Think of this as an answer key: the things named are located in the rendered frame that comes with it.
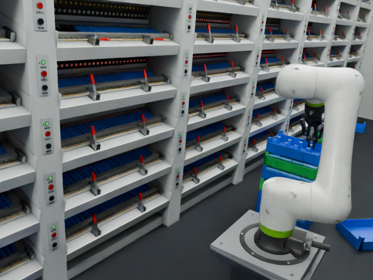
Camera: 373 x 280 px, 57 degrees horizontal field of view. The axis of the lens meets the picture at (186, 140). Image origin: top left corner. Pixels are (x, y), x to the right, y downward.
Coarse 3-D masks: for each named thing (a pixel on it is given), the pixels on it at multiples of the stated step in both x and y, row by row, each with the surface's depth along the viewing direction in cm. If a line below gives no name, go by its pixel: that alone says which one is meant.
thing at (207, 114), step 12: (204, 96) 206; (216, 96) 212; (228, 96) 203; (240, 96) 219; (192, 108) 185; (204, 108) 194; (216, 108) 199; (228, 108) 204; (240, 108) 212; (192, 120) 178; (204, 120) 184; (216, 120) 195
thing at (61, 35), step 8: (64, 32) 113; (72, 32) 116; (80, 32) 118; (88, 32) 121; (96, 32) 123; (104, 32) 126; (112, 32) 129; (64, 40) 112; (72, 40) 114; (80, 40) 116; (128, 40) 133
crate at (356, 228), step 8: (336, 224) 194; (344, 224) 195; (352, 224) 196; (360, 224) 198; (368, 224) 199; (344, 232) 188; (352, 232) 192; (360, 232) 193; (368, 232) 193; (352, 240) 181; (360, 240) 175; (368, 240) 186; (360, 248) 177; (368, 248) 178
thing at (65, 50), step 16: (64, 16) 124; (80, 16) 129; (160, 32) 157; (176, 32) 152; (64, 48) 109; (80, 48) 113; (96, 48) 118; (112, 48) 124; (128, 48) 130; (144, 48) 136; (160, 48) 143; (176, 48) 151
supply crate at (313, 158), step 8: (280, 136) 201; (288, 136) 200; (272, 144) 186; (280, 144) 200; (296, 144) 199; (304, 144) 196; (320, 144) 191; (272, 152) 187; (280, 152) 184; (288, 152) 182; (296, 152) 180; (304, 152) 177; (312, 152) 192; (320, 152) 173; (304, 160) 178; (312, 160) 176
